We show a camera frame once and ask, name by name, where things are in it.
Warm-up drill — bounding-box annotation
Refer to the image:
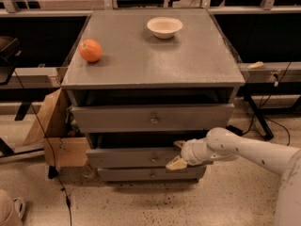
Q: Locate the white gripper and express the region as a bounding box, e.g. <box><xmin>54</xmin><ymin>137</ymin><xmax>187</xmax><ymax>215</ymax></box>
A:
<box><xmin>166</xmin><ymin>139</ymin><xmax>206</xmax><ymax>170</ymax></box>

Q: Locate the grey drawer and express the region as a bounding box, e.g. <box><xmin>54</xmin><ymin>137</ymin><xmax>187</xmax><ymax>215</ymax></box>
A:
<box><xmin>98</xmin><ymin>166</ymin><xmax>206</xmax><ymax>182</ymax></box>
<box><xmin>72</xmin><ymin>104</ymin><xmax>234</xmax><ymax>133</ymax></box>
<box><xmin>86</xmin><ymin>132</ymin><xmax>217</xmax><ymax>170</ymax></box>

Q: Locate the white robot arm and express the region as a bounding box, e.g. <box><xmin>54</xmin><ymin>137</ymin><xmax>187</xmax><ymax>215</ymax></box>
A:
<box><xmin>166</xmin><ymin>127</ymin><xmax>301</xmax><ymax>226</ymax></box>

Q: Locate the grey bottom drawer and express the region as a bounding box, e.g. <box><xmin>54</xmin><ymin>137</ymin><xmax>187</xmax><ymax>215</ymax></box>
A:
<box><xmin>98</xmin><ymin>166</ymin><xmax>206</xmax><ymax>182</ymax></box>

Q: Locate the grey top drawer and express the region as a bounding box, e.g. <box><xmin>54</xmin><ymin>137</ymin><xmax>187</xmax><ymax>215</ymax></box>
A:
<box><xmin>72</xmin><ymin>104</ymin><xmax>234</xmax><ymax>133</ymax></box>

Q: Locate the grey drawer cabinet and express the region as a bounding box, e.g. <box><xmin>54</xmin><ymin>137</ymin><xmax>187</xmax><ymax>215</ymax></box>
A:
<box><xmin>60</xmin><ymin>8</ymin><xmax>246</xmax><ymax>184</ymax></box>

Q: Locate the black table leg right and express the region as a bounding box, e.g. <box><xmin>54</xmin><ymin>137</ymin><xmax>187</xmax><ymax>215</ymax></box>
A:
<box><xmin>244</xmin><ymin>89</ymin><xmax>274</xmax><ymax>140</ymax></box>

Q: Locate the brown cardboard box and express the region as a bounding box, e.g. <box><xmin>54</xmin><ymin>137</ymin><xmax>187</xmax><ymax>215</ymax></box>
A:
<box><xmin>24</xmin><ymin>89</ymin><xmax>89</xmax><ymax>167</ymax></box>

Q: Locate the small yellow foam piece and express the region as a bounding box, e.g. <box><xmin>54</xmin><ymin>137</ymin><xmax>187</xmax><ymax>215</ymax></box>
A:
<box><xmin>247</xmin><ymin>61</ymin><xmax>264</xmax><ymax>70</ymax></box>

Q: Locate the white paper bowl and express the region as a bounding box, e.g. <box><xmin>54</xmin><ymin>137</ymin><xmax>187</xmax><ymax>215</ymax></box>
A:
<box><xmin>147</xmin><ymin>17</ymin><xmax>182</xmax><ymax>40</ymax></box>

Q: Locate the orange fruit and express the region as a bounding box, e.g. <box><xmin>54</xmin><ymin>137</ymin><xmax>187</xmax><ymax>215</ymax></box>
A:
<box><xmin>79</xmin><ymin>39</ymin><xmax>102</xmax><ymax>63</ymax></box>

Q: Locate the black chair left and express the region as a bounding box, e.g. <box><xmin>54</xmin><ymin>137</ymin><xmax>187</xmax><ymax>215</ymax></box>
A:
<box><xmin>0</xmin><ymin>36</ymin><xmax>21</xmax><ymax>85</ymax></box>

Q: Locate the black power adapter cable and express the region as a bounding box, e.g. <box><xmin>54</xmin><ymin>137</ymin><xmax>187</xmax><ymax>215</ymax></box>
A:
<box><xmin>225</xmin><ymin>113</ymin><xmax>292</xmax><ymax>147</ymax></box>

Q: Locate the black floor cable left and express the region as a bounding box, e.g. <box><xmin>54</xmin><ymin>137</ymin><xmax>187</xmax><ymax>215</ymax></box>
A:
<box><xmin>12</xmin><ymin>69</ymin><xmax>73</xmax><ymax>226</ymax></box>

